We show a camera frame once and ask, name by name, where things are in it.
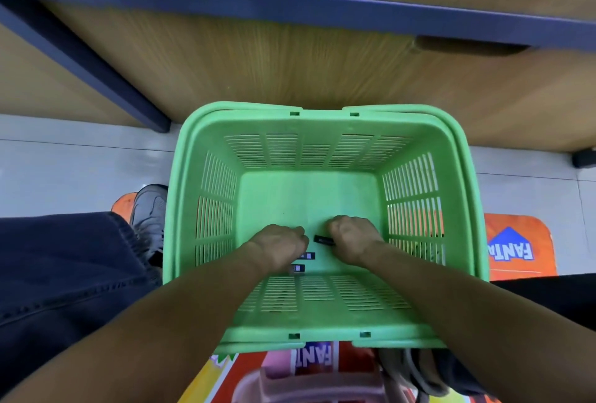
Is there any grey sneaker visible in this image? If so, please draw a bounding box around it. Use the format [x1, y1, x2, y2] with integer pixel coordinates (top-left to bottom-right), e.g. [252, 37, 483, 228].
[130, 184, 169, 269]
[377, 350, 458, 399]

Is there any green plastic basket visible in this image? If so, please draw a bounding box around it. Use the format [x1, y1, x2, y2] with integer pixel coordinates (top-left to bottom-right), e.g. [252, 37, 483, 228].
[163, 101, 492, 355]

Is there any colourful printed mat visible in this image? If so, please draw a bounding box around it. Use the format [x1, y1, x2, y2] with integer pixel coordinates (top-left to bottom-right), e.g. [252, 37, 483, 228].
[110, 191, 558, 403]

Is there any person's right hand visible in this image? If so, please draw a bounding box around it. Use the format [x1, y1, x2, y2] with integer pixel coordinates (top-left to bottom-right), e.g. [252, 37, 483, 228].
[326, 216, 386, 267]

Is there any person's left hand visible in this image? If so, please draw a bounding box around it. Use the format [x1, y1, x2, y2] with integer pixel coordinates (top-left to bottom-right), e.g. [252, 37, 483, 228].
[240, 223, 309, 276]

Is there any person's right forearm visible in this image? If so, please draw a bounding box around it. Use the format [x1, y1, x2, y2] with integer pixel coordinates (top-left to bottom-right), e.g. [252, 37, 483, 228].
[358, 244, 596, 403]

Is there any pink plastic stool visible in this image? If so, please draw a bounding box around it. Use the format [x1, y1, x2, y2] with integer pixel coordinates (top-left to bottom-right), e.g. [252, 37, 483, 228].
[233, 353, 387, 403]

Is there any person's left forearm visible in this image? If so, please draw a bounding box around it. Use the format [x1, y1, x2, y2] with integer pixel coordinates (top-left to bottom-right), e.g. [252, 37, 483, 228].
[0, 244, 281, 403]

